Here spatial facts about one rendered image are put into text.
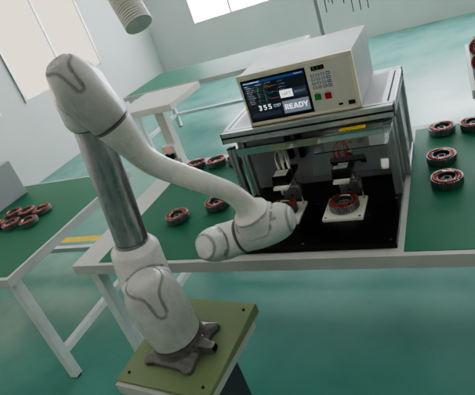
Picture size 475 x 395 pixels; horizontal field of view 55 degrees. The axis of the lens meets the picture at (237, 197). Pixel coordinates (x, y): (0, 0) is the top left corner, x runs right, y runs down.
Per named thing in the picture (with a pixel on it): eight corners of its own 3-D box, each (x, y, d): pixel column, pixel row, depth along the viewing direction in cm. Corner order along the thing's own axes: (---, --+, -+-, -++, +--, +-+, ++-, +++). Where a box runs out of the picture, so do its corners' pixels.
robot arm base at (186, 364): (201, 380, 123) (193, 367, 121) (143, 364, 136) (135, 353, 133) (232, 327, 135) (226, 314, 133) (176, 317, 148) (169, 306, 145)
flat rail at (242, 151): (389, 133, 161) (387, 125, 159) (233, 157, 189) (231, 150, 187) (389, 132, 162) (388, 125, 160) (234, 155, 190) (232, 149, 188)
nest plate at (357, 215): (363, 219, 163) (362, 216, 163) (322, 222, 170) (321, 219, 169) (368, 197, 175) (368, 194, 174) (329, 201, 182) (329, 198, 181)
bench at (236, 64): (307, 127, 478) (289, 57, 445) (147, 154, 573) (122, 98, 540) (324, 96, 548) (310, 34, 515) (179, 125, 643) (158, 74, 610)
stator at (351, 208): (356, 215, 165) (353, 206, 163) (326, 215, 171) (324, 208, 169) (363, 198, 173) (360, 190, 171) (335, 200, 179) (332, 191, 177)
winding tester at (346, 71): (362, 106, 162) (350, 50, 153) (251, 126, 182) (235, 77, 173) (374, 72, 193) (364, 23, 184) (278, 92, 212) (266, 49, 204)
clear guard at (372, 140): (389, 168, 141) (386, 151, 138) (313, 177, 151) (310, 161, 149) (397, 125, 166) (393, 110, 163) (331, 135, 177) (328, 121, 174)
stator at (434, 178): (460, 191, 163) (459, 183, 161) (427, 190, 170) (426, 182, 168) (467, 175, 170) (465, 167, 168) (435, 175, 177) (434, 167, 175)
